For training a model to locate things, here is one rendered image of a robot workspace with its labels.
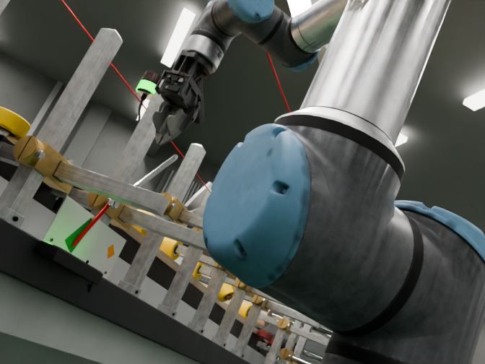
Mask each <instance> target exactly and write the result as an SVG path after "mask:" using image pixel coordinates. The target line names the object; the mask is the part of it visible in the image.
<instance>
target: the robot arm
mask: <svg viewBox="0 0 485 364"><path fill-rule="evenodd" d="M450 1H451V0H320V1H318V2H317V3H315V4H313V5H312V6H311V7H309V8H308V9H306V10H305V11H304V12H302V13H299V14H297V15H295V16H294V17H293V18H291V17H289V16H288V15H287V14H285V13H284V12H283V11H282V10H280V9H279V8H278V7H277V6H276V5H274V0H208V1H207V3H206V5H205V7H204V10H203V12H202V14H201V16H200V17H199V19H198V22H197V23H196V25H195V27H194V29H193V31H192V33H191V34H190V36H189V37H188V39H187V41H186V43H185V45H184V46H183V49H182V51H181V53H180V55H179V57H178V59H177V61H176V62H175V65H174V67H173V68H172V70H171V71H168V70H164V71H163V73H162V76H161V77H160V79H159V81H158V83H157V85H156V87H155V88H154V89H155V91H156V92H157V94H158V95H159V94H161V97H162V99H163V100H164V101H163V102H162V103H161V105H160V109H159V112H157V111H155V112H154V113H153V115H152V120H153V123H154V126H155V128H156V134H155V138H156V143H157V145H158V146H163V145H165V144H167V143H168V142H170V141H172V140H173V139H174V138H175V137H177V136H178V135H179V134H180V133H181V132H184V131H185V130H186V129H187V128H188V127H189V126H190V125H191V124H192V123H193V122H194V123H196V124H200V123H201V122H202V121H203V120H204V96H203V80H202V78H201V77H208V76H209V75H210V74H211V73H214V72H215V71H216V70H217V67H218V65H219V63H220V61H221V60H222V58H223V56H224V55H225V53H226V51H227V49H228V47H229V45H230V43H231V41H232V39H233V38H234V37H236V36H238V35H239V34H241V33H243V34H244V35H246V36H247V37H248V38H250V39H251V40H252V41H253V42H254V43H256V44H258V45H259V46H260V47H262V48H263V49H264V50H265V51H267V52H268V53H269V54H271V55H272V56H273V57H274V58H275V59H277V60H278V61H279V62H281V64H282V65H283V66H285V67H286V68H289V69H290V70H292V71H294V72H300V71H302V70H304V69H306V68H307V67H308V66H309V65H311V64H312V63H313V62H314V60H316V58H317V57H318V54H319V53H320V49H321V48H322V47H323V46H326V45H328V44H329V45H328V48H327V50H326V52H325V54H324V57H323V59H322V61H321V63H320V66H319V67H318V70H317V72H316V74H315V77H314V79H313V81H312V83H311V85H310V88H309V90H308V92H307V94H306V96H305V99H304V101H303V103H302V106H301V108H300V109H299V110H297V111H294V112H291V113H286V114H284V115H282V116H280V117H278V118H277V119H276V120H275V121H274V123H269V124H265V125H262V126H259V127H258V128H256V129H254V130H252V131H251V132H250V133H248V134H247V135H246V136H245V141H244V142H243V143H242V142H240V143H238V144H237V145H236V146H235V147H234V149H233V150H232V151H231V153H230V154H229V155H228V157H227V158H226V160H225V161H224V163H223V164H222V166H221V168H220V169H219V172H218V173H217V176H216V178H215V179H214V182H213V184H212V186H211V193H210V195H209V197H208V199H207V200H206V206H205V209H204V218H203V236H204V243H205V246H206V248H207V250H208V252H209V255H210V256H211V257H212V258H213V260H214V261H215V262H216V263H218V265H220V266H221V267H223V268H225V269H226V270H227V271H228V272H230V273H232V274H233V275H235V276H236V277H237V278H238V279H239V281H241V282H242V283H244V284H245V285H247V286H250V287H253V288H255V289H257V290H260V291H261V292H262V293H265V294H267V295H268V296H270V297H272V298H274V299H275V300H277V301H279V302H281V303H283V304H284V305H286V306H289V307H290V308H292V309H294V310H296V311H297V312H299V313H301V314H303V315H305V316H306V317H308V318H310V319H312V320H313V321H316V322H318V323H319V324H321V325H323V326H325V327H327V328H328V329H330V330H332V334H331V337H330V339H329V342H328V345H327V348H326V350H325V354H324V356H323V359H322V360H321V362H320V364H471V363H472V360H473V356H474V352H475V350H476V345H477V342H478V340H479V335H480V333H481V328H482V325H483V322H484V318H485V235H484V233H483V232H482V231H481V230H480V229H479V228H477V227H476V226H475V225H474V224H472V223H471V222H469V221H467V220H465V219H464V218H462V217H460V216H458V215H456V214H454V213H452V212H450V211H447V210H446V209H443V208H440V207H436V206H433V208H431V209H430V208H428V207H425V206H424V204H423V203H422V202H418V201H407V200H399V201H395V199H396V196H397V194H398V191H399V188H400V186H401V182H402V180H403V177H404V173H405V166H404V164H403V161H402V159H401V157H400V156H399V154H398V153H397V151H396V149H395V145H396V142H397V139H398V136H399V134H400V132H401V129H402V126H403V123H404V121H405V119H406V116H407V113H408V110H409V108H410V106H411V102H412V100H413V98H414V95H415V92H416V89H417V87H418V85H419V82H420V79H421V76H422V74H423V72H424V68H425V66H426V64H427V61H428V58H429V55H430V53H431V51H432V48H433V45H434V42H435V40H436V38H437V34H438V32H439V30H440V27H441V24H442V21H443V20H444V17H445V14H446V11H447V8H448V6H449V4H450ZM163 77H164V79H165V80H164V82H163V83H162V85H161V87H160V88H159V86H158V85H159V84H160V82H161V80H162V78H163ZM175 111H177V113H176V114H175V115H173V114H172V112H175Z"/></svg>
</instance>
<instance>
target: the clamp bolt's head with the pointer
mask: <svg viewBox="0 0 485 364"><path fill-rule="evenodd" d="M110 200H111V199H109V198H108V200H107V202H106V205H105V206H104V208H103V209H102V210H101V211H100V212H99V214H98V215H97V216H96V217H95V218H94V219H93V221H91V223H90V224H88V226H87V227H86V228H85V229H84V230H83V231H82V233H81V234H80V235H79V236H78V237H77V239H76V240H75V241H74V242H73V244H72V246H71V248H72V247H74V246H75V245H76V244H78V242H80V240H81V239H82V238H83V237H84V236H85V235H86V233H87V232H88V231H89V230H90V229H91V227H92V226H93V225H94V224H95V223H96V222H97V221H98V220H99V219H100V218H101V216H102V215H103V214H104V213H105V212H106V210H107V209H108V208H109V201H110ZM119 204H120V202H119V201H115V202H114V204H113V207H114V208H117V207H118V206H119Z"/></svg>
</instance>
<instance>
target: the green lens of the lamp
mask: <svg viewBox="0 0 485 364"><path fill-rule="evenodd" d="M155 87H156V84H154V83H153V82H150V81H148V80H144V79H143V80H141V81H140V83H139V84H138V86H137V88H136V91H137V89H138V88H143V89H145V90H148V91H150V92H151V93H153V94H154V93H155V92H156V91H155V89H154V88H155Z"/></svg>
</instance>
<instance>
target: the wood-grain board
mask: <svg viewBox="0 0 485 364"><path fill-rule="evenodd" d="M7 140H8V141H9V142H11V143H12V144H13V145H15V144H16V143H17V141H18V140H16V139H12V138H10V137H9V138H8V139H7ZM121 230H123V231H124V232H125V233H127V234H128V235H130V236H131V237H132V238H133V239H134V240H135V241H137V242H138V243H140V244H141V243H142V241H143V239H144V237H145V236H144V235H142V234H141V233H140V232H139V231H138V230H137V229H136V228H134V227H133V226H131V228H130V230H129V231H127V230H124V229H122V228H121ZM156 257H157V258H158V259H160V260H161V261H163V262H164V263H165V264H166V265H168V266H169V267H170V268H171V269H173V270H174V271H175V272H177V270H178V268H179V266H180V265H179V264H178V263H177V262H176V261H174V260H173V259H171V258H170V257H169V256H168V255H167V254H166V253H165V252H163V251H162V250H161V249H159V250H158V252H157V255H156ZM190 283H191V284H192V285H193V286H194V287H196V288H197V289H198V290H200V291H201V292H202V293H203V294H204V293H205V291H206V286H205V285H203V284H202V283H201V282H199V281H198V280H197V279H196V278H195V277H194V276H193V275H192V277H191V279H190ZM215 303H216V304H217V305H218V306H220V307H221V308H223V309H224V310H225V311H226V310H227V307H228V305H227V304H226V303H225V302H221V301H219V298H218V297H217V299H216V301H215ZM236 319H237V320H238V321H239V322H240V323H241V324H243V325H244V323H245V321H246V319H244V318H243V317H242V316H241V315H240V314H237V317H236ZM258 332H259V330H258V329H256V328H255V327H254V330H253V333H254V334H256V335H257V336H258Z"/></svg>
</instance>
